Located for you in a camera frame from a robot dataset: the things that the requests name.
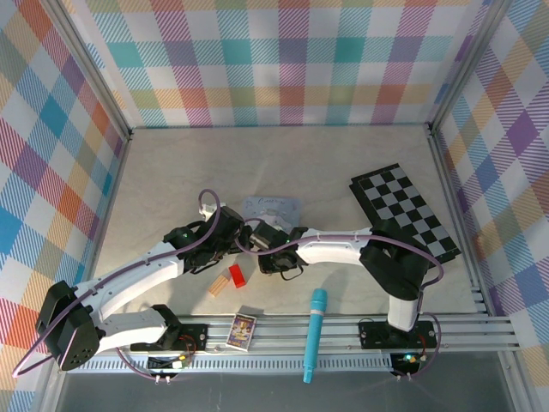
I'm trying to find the red block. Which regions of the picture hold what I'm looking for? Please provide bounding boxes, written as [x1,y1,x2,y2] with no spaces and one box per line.
[228,264,250,289]

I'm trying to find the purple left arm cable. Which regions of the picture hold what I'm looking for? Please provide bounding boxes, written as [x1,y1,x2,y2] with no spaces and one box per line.
[11,187,258,383]

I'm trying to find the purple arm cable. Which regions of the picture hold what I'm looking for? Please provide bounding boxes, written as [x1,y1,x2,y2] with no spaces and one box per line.
[11,187,258,383]
[233,217,445,382]

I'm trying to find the teal toy microphone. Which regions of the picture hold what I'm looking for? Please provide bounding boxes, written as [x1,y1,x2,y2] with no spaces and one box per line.
[301,288,329,385]

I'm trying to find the aluminium side rail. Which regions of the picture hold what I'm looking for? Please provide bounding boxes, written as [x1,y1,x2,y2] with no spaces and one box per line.
[427,123,531,412]

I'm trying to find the slotted metal cable duct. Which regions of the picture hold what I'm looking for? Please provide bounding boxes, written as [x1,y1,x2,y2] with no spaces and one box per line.
[79,353,430,375]

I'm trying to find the wooden block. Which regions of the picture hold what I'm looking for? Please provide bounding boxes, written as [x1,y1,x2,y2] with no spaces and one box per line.
[208,272,233,299]

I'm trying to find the aluminium rail bed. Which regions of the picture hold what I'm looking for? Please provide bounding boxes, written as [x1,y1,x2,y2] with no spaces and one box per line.
[171,287,522,355]

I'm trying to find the small controller board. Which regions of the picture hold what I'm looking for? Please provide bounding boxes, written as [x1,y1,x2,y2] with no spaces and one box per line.
[147,353,192,373]
[390,351,425,373]

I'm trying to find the small printed card box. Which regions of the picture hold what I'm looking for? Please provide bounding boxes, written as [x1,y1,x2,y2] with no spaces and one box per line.
[225,313,257,351]

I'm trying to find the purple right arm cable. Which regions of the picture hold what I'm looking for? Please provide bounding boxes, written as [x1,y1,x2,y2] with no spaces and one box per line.
[233,217,445,382]

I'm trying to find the black grey folding chessboard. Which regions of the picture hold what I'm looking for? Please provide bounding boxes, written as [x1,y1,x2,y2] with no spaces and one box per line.
[349,161,462,264]

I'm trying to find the aluminium corner post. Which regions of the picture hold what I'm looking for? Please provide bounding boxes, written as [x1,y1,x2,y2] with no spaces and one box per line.
[45,0,135,141]
[426,0,518,132]

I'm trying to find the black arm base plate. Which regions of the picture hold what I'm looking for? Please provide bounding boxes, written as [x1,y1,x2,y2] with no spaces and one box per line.
[357,319,439,350]
[130,322,209,356]

